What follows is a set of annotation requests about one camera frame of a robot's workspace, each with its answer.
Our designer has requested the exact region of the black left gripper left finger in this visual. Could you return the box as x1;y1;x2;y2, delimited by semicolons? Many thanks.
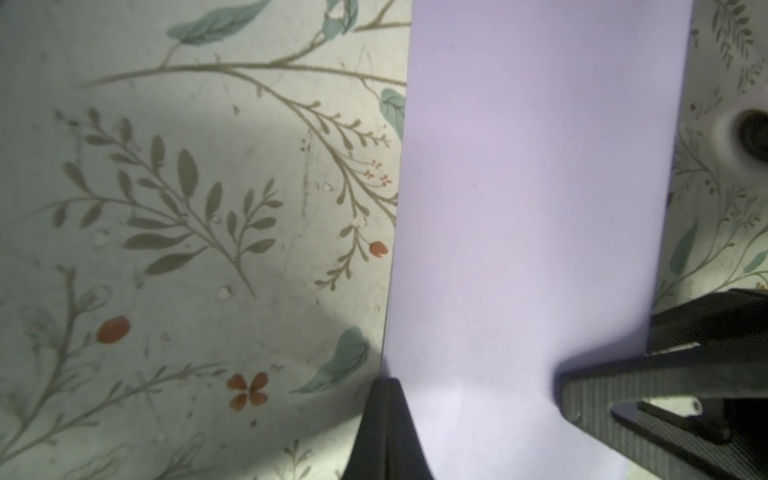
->
342;378;389;480

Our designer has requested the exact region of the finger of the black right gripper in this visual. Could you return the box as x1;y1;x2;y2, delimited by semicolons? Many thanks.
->
557;289;767;479

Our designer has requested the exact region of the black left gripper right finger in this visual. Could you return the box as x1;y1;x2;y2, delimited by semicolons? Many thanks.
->
389;379;434;480

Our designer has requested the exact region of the lavender paper sheet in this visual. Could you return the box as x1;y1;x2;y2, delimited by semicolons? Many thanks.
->
383;1;692;479

